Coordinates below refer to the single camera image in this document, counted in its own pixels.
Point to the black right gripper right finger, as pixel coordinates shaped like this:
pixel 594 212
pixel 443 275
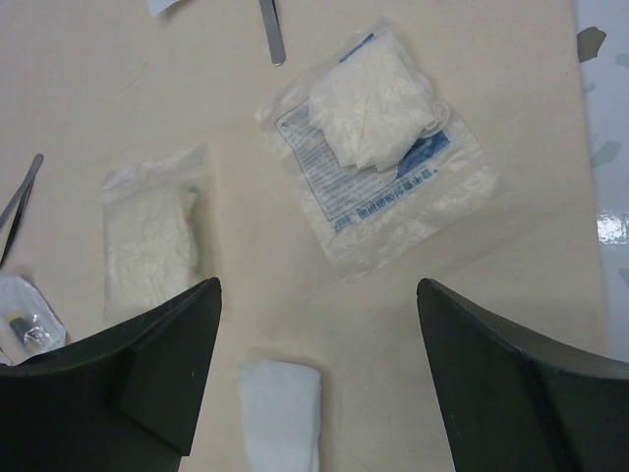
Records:
pixel 512 399

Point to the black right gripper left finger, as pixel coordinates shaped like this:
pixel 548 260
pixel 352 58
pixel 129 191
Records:
pixel 125 399

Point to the clear packet with black item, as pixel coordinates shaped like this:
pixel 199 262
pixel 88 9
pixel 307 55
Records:
pixel 28 326

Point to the white gauze roll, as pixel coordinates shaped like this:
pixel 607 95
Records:
pixel 281 415

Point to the bagged gauze pad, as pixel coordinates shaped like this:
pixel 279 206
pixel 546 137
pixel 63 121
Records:
pixel 156 224

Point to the steel tweezers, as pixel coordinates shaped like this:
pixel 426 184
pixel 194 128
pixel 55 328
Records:
pixel 17 207
pixel 273 31

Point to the bagged white gloves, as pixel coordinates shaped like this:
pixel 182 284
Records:
pixel 378 161

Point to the white blue sterile pouch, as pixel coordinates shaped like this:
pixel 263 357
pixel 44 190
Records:
pixel 164 8

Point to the beige cloth mat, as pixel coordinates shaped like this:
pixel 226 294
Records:
pixel 98 85

